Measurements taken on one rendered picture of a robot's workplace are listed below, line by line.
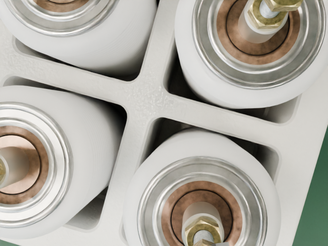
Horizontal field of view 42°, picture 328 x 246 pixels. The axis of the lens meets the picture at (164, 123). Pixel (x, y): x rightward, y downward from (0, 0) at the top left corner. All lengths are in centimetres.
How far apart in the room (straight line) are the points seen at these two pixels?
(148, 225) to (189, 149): 5
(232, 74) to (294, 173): 11
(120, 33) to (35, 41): 5
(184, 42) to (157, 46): 7
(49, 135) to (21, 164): 2
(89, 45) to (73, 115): 4
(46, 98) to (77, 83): 7
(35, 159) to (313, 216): 35
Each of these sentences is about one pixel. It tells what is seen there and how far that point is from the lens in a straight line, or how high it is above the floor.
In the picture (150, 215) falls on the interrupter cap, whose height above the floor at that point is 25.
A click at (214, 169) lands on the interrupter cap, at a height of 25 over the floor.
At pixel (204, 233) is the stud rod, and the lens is 22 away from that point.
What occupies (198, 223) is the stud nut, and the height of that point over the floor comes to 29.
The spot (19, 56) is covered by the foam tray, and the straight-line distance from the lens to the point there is 35.
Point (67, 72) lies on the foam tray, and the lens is 34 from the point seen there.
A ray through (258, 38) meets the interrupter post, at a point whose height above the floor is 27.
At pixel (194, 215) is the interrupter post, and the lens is 23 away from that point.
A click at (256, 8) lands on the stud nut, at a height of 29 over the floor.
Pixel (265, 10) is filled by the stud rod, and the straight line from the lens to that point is 21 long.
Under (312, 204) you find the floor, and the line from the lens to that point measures 53.
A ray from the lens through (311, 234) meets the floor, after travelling 54.
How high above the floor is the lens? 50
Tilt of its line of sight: 86 degrees down
